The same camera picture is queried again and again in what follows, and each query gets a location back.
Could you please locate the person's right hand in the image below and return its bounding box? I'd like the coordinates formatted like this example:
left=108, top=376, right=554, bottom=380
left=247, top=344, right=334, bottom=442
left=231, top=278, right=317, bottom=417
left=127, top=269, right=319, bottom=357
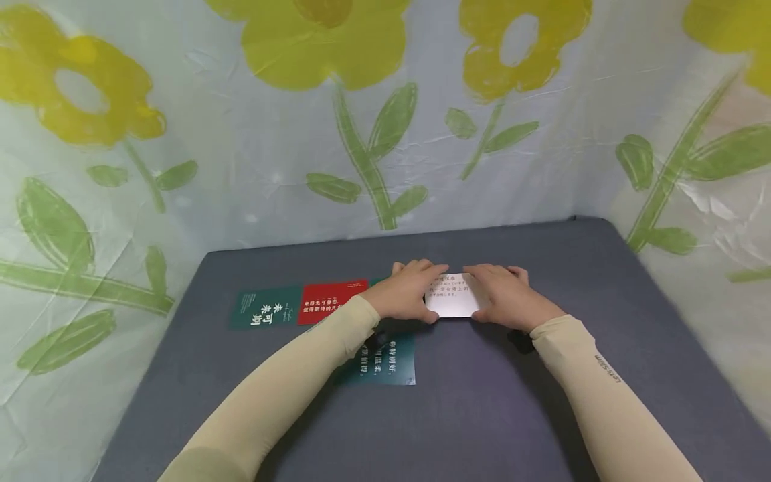
left=462, top=264, right=567, bottom=334

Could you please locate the red printed card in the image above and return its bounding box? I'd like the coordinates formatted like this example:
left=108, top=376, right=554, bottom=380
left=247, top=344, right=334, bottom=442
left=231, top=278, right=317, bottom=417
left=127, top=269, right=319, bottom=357
left=297, top=279, right=369, bottom=327

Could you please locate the person's left forearm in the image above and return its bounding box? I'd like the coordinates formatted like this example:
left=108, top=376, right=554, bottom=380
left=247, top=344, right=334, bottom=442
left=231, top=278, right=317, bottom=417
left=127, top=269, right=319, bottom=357
left=157, top=293, right=382, bottom=482

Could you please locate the white printed card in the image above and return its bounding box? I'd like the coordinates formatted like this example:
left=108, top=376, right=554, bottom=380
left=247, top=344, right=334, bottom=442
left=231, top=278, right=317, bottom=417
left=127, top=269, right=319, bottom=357
left=424, top=272, right=490, bottom=319

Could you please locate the person's left hand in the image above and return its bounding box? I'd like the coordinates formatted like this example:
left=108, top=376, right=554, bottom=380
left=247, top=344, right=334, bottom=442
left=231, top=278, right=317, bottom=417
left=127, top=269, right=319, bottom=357
left=360, top=259, right=452, bottom=325

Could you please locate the person's right forearm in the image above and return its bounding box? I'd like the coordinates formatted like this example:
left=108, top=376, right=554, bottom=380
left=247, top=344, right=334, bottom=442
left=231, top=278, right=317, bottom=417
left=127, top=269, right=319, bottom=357
left=529, top=314, right=705, bottom=482

